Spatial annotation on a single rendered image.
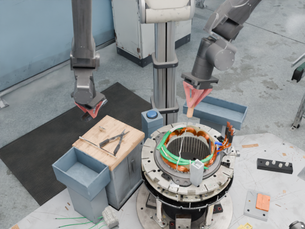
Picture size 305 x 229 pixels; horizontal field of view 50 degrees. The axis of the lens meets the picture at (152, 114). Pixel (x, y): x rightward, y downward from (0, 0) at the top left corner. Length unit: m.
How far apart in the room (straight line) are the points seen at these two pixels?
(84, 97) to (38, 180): 1.65
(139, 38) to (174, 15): 2.08
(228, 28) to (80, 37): 0.39
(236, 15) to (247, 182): 0.82
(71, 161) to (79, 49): 0.49
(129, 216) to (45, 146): 1.56
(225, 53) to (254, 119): 2.16
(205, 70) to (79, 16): 0.36
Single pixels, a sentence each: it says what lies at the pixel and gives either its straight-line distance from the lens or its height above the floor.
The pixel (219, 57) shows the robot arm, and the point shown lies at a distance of 0.84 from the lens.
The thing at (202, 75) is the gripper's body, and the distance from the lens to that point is 0.92.
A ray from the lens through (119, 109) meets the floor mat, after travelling 2.98.
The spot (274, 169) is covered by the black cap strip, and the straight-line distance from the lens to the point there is 1.55.
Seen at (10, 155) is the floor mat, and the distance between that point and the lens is 2.84.
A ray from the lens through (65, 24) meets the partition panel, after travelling 3.38.
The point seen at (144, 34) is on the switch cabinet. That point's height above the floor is 0.38.
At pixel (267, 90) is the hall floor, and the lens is 3.34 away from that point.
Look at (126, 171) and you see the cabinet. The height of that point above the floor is 0.94.
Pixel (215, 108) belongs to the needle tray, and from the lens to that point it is 1.43.
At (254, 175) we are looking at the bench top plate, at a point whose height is 0.78.
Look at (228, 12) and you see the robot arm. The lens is 0.89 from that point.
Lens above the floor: 1.94
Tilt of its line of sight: 42 degrees down
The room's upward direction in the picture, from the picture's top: 2 degrees counter-clockwise
